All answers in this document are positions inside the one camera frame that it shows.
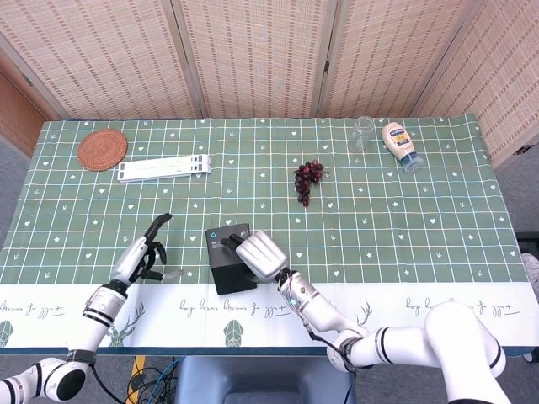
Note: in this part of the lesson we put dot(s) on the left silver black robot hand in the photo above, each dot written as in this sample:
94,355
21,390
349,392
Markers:
132,261

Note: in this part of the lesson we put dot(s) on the brown wooden panel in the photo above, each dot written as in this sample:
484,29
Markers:
17,118

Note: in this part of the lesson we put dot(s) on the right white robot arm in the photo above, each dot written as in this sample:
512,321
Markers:
400,341

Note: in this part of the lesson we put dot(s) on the white folding stand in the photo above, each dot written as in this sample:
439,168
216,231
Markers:
164,168

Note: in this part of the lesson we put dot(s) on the bunch of dark red grapes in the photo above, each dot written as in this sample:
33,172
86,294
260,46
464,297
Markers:
305,177

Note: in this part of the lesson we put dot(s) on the black cardboard box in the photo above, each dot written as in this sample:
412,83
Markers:
229,269

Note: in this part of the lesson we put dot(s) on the woven bamboo folding screen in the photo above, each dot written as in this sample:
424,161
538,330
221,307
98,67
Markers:
252,54

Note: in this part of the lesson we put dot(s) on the green checked deer tablecloth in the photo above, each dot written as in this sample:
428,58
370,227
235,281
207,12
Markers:
400,219

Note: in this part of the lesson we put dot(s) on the mayonnaise squeeze bottle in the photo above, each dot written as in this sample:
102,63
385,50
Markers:
398,141

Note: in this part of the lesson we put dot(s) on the round woven rattan coaster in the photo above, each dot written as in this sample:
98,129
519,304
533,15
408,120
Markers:
102,150

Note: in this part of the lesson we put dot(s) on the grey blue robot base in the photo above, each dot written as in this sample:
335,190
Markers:
265,379

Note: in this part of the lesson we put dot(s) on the grey pink fabric item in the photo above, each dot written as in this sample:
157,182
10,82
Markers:
532,269

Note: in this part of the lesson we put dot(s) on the clear plastic cup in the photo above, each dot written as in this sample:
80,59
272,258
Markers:
360,136

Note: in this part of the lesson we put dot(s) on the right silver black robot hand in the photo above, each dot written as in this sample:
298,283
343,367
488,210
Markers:
263,254

